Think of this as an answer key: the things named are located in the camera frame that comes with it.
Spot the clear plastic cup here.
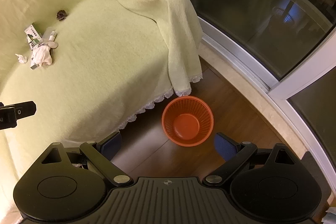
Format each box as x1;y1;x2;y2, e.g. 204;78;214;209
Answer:
42;27;54;41

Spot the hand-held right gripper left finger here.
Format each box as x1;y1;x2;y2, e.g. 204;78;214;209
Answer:
42;132;133;186

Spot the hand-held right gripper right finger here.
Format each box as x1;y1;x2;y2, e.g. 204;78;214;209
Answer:
203;132;296;186

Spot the white cloth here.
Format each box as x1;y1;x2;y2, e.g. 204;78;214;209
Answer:
31;45;53;67

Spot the white sliding door frame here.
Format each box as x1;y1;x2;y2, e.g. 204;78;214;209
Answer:
196;0;336;169

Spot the speckled white spoon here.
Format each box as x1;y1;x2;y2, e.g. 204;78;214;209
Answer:
39;39;59;49

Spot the pale green blanket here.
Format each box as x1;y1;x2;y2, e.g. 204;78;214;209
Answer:
0;0;204;222

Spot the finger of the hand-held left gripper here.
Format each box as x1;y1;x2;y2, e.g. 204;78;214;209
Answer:
0;101;37;130

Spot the orange plastic mesh basket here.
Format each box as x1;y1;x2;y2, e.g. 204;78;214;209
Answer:
161;95;214;147

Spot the green cardboard box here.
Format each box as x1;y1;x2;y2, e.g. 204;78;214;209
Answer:
24;22;44;42

